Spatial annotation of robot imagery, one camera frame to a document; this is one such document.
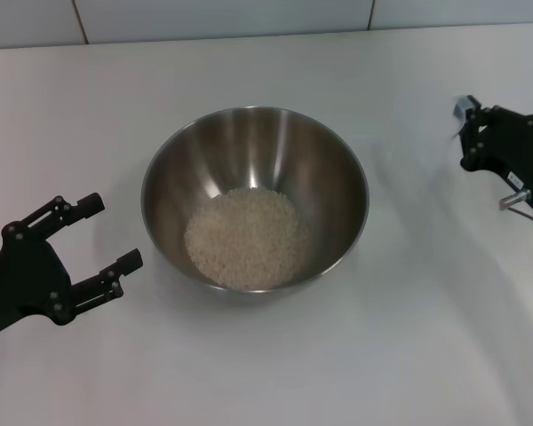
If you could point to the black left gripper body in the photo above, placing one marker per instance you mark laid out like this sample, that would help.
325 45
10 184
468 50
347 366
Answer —
26 275

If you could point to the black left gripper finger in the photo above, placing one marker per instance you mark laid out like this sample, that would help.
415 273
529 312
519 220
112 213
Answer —
91 204
131 261

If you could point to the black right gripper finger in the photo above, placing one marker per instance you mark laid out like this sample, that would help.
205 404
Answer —
511 114
472 137

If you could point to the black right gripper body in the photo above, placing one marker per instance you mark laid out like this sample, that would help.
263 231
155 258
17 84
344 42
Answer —
519 155

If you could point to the transparent plastic measuring cup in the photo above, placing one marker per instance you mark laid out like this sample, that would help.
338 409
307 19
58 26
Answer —
461 106

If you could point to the stainless steel mixing bowl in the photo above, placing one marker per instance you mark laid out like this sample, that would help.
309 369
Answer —
248 142

